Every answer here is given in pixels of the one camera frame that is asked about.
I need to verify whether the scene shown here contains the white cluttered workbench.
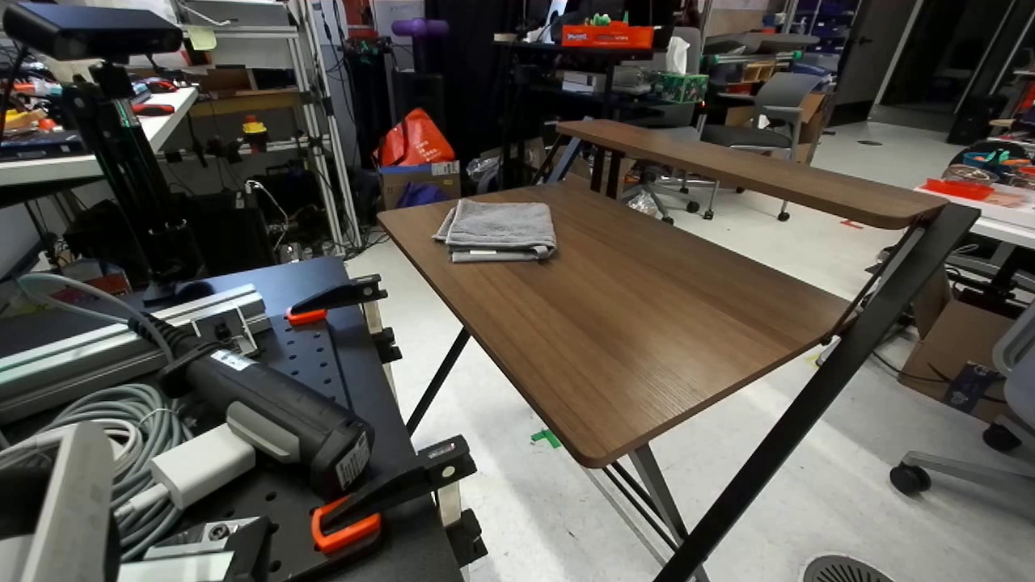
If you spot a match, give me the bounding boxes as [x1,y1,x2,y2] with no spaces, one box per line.
[0,81,205,193]

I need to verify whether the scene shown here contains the light grey wheeled chair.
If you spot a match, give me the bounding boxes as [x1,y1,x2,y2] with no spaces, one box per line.
[888,305,1035,501]

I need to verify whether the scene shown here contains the aluminium extrusion rail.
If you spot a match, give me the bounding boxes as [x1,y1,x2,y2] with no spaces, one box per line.
[0,281,271,426]

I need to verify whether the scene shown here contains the black grey cylindrical tool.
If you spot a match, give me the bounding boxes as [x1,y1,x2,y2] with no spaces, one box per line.
[159,340,379,501]

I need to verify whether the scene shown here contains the grey office chair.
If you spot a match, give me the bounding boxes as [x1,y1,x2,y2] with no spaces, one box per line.
[630,67,836,227]

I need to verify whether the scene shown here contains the grey cable bundle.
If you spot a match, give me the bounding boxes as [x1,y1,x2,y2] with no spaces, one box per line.
[40,379,202,563]

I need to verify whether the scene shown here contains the cardboard box blue label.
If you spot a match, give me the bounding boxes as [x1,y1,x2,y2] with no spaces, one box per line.
[376,159,467,211]

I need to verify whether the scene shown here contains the grey towel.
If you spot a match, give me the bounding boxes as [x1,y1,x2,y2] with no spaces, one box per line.
[432,197,561,270]

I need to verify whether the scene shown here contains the white metal rack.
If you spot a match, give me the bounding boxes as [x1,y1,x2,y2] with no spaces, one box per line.
[288,0,367,253]

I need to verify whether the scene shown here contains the red flat item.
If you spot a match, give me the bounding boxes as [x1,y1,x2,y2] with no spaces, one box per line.
[921,174,995,206]

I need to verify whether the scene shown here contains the brown cardboard box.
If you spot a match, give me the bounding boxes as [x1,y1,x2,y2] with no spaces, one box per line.
[895,295,1020,426]

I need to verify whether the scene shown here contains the white table colourful clutter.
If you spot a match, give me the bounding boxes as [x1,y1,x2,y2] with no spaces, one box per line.
[915,137,1035,253]

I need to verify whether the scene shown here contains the black camera tripod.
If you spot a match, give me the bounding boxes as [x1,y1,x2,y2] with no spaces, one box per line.
[48,60,210,285]

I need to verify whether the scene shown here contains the large black orange clamp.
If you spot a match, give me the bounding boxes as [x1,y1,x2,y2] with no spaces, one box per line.
[309,434,480,561]

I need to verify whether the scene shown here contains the black camera bar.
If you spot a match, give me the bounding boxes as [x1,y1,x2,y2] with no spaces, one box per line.
[0,0,188,64]

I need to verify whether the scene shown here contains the orange storage bin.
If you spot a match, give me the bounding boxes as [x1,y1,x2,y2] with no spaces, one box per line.
[557,19,660,55]

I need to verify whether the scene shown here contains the orange bag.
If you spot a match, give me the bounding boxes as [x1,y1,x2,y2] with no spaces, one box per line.
[376,107,461,172]

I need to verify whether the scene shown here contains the grey metal block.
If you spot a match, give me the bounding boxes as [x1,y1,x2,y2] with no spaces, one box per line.
[0,422,120,582]

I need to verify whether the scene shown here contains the black perforated mounting board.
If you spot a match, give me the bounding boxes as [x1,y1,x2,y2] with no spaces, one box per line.
[125,257,468,582]

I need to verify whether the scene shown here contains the white power adapter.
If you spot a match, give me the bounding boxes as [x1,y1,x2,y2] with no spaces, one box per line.
[146,422,260,511]

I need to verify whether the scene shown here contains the brown wooden desk black frame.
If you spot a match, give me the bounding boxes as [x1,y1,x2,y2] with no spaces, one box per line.
[376,180,983,582]

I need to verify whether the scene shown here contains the small black orange clamp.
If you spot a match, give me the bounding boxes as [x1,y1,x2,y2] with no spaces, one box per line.
[281,273,391,333]

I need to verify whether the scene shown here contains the white bottle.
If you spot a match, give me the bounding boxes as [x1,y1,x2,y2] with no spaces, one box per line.
[662,33,696,78]

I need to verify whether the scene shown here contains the purple roll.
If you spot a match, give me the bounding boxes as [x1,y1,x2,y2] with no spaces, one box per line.
[387,13,456,47]

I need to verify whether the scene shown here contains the green box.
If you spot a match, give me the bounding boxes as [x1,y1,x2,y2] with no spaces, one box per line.
[650,67,712,107]

